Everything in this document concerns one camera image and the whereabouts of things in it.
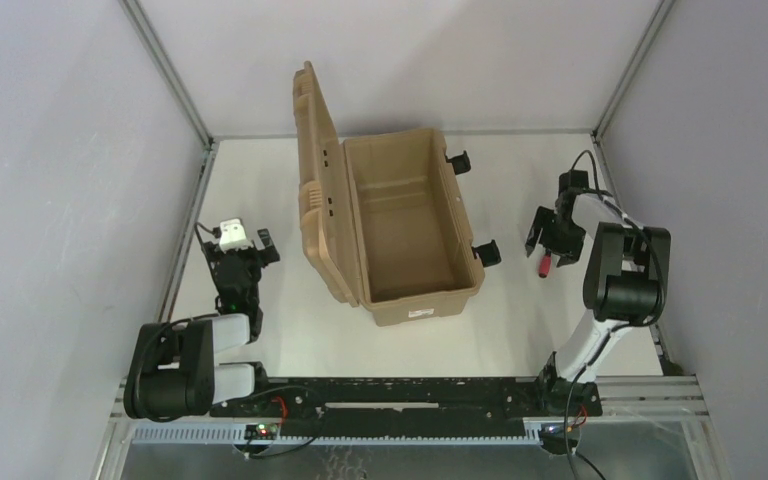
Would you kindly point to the black front toolbox latch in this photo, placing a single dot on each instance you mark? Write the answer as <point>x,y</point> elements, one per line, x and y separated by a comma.
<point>488,254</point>

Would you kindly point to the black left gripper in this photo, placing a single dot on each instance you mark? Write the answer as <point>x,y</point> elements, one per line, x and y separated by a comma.
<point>245,257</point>

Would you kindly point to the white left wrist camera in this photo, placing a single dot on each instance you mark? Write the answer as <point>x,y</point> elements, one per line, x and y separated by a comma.
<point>233,235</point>

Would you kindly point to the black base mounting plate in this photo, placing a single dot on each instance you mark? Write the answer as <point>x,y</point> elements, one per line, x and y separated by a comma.
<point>412,408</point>

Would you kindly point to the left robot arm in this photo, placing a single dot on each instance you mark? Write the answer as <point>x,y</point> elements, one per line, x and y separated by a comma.
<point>174,370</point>

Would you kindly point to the tan plastic toolbox bin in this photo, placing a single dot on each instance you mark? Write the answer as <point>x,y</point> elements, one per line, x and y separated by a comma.
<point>382,217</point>

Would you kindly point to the black toolbox latch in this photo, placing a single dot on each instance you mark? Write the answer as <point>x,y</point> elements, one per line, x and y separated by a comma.
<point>460,164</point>
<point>488,254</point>

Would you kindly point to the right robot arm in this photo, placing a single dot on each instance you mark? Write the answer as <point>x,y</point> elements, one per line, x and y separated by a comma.
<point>625,284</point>

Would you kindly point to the red handled black screwdriver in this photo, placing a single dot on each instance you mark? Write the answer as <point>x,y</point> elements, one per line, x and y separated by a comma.
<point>545,264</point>

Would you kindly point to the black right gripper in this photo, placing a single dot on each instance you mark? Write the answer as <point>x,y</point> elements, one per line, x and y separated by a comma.
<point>559,234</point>

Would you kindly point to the aluminium frame rail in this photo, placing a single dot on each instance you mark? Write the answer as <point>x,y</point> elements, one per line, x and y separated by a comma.
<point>186,234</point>

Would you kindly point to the black rear toolbox latch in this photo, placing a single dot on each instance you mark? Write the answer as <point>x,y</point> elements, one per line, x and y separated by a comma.
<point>460,164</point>

